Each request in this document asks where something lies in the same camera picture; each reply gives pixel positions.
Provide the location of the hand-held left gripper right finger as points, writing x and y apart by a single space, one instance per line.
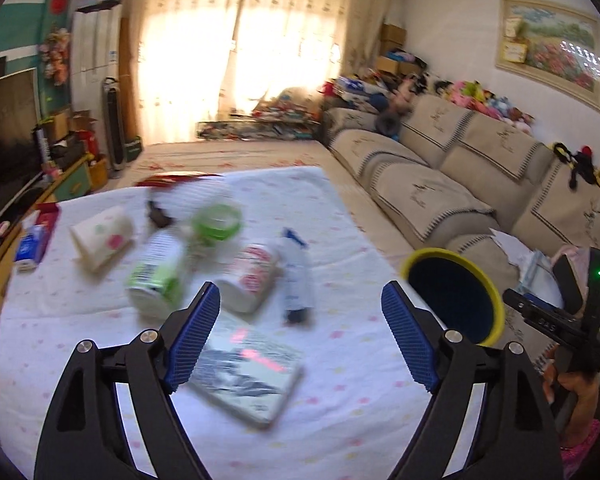
410 335

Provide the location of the grey printed package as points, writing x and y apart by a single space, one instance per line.
250 375

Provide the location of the green bag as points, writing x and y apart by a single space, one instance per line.
133 150

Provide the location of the small pink white object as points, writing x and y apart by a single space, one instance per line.
1 228

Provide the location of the blue tissue packet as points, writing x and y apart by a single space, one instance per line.
30 247

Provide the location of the white tube blue cap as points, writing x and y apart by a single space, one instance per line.
295 275

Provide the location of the yellow bucket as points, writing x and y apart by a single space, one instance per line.
99 175

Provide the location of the cream lace curtain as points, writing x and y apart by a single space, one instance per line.
260 50

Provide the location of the pile of toys and bags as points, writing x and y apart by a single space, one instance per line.
360 90

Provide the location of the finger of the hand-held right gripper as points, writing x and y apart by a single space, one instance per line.
532 301

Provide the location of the white crumpled paper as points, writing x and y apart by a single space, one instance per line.
507 247

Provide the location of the red round wall decoration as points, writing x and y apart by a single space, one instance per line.
59 2

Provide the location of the black white tube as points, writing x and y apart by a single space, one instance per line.
40 147

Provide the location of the clear plastic bag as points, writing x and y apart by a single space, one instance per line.
535 270

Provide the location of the pink plush toy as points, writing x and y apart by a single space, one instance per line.
405 94

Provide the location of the cluttered glass coffee table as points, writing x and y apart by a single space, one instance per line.
260 125

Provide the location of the red box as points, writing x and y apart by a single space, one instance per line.
47 217

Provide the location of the red food packet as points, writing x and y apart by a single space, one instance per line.
172 178

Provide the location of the white standing air conditioner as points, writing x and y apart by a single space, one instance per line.
92 60

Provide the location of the clear container green lid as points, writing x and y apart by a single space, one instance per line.
215 220

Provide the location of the framed flower painting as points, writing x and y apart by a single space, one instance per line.
555 50

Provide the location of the stack of cardboard boxes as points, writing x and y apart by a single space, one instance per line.
392 50

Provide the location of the person's right hand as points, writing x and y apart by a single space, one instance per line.
582 395

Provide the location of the black yellow plush toy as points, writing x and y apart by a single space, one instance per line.
580 165

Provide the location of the curved television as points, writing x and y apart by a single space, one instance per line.
5 135

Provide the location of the white floral paper cup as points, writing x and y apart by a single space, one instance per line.
102 240

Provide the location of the white dotted tablecloth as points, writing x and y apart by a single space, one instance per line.
355 400

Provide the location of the artificial flower bouquet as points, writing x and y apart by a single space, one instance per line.
55 57

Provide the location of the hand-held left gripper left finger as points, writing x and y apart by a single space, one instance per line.
197 330

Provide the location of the person's right forearm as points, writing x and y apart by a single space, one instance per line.
582 452

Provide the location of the grey round cushion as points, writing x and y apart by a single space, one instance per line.
389 122

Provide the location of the row of plush toys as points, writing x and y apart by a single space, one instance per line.
480 97

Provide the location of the beige sofa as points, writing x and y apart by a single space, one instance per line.
430 195

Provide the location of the green white can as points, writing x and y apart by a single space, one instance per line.
155 275

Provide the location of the open cardboard box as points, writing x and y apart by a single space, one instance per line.
82 122

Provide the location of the white paper cup red print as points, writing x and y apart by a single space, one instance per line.
250 275

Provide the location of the tower fan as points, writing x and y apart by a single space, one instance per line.
114 125

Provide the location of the brown cardboard panel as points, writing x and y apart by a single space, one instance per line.
126 85

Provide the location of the red canister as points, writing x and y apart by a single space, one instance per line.
87 145

